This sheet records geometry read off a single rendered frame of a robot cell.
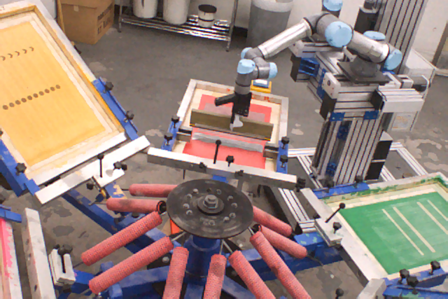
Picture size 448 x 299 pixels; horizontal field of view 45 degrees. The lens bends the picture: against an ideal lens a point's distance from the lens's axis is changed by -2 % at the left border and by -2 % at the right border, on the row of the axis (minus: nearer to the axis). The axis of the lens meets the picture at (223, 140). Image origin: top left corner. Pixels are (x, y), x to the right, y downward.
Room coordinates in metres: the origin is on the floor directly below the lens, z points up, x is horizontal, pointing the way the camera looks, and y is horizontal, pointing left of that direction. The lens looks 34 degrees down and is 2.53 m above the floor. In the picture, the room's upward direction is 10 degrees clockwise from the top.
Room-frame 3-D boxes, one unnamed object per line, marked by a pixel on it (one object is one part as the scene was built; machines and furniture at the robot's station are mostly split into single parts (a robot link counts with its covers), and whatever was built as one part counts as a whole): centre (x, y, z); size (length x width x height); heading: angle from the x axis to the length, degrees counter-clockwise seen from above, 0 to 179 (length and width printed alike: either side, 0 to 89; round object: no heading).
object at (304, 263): (1.71, -0.54, 0.90); 1.24 x 0.06 x 0.06; 118
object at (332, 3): (3.28, -0.51, 1.42); 0.13 x 0.12 x 0.14; 177
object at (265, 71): (2.35, -0.12, 1.39); 0.11 x 0.11 x 0.08; 30
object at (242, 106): (2.28, -0.05, 1.23); 0.09 x 0.08 x 0.12; 88
